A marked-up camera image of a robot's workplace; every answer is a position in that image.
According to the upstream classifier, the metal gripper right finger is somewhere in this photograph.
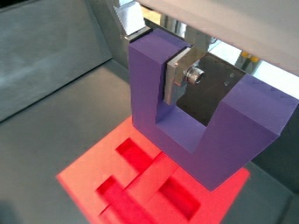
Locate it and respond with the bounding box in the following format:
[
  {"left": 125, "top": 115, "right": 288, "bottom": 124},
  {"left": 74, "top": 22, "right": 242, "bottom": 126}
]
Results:
[{"left": 162, "top": 29, "right": 210, "bottom": 105}]

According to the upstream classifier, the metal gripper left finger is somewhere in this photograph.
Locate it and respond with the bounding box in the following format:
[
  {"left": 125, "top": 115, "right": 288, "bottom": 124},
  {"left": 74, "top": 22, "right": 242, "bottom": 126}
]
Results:
[{"left": 113, "top": 3, "right": 152, "bottom": 42}]

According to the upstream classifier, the purple U-shaped block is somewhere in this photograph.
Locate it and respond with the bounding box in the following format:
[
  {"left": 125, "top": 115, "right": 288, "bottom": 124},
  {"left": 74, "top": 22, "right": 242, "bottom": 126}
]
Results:
[{"left": 128, "top": 29, "right": 299, "bottom": 190}]

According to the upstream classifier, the red board with recesses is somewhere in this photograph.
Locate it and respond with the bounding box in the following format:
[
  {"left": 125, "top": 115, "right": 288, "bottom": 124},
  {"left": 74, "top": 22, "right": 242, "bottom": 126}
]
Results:
[{"left": 57, "top": 119, "right": 249, "bottom": 224}]

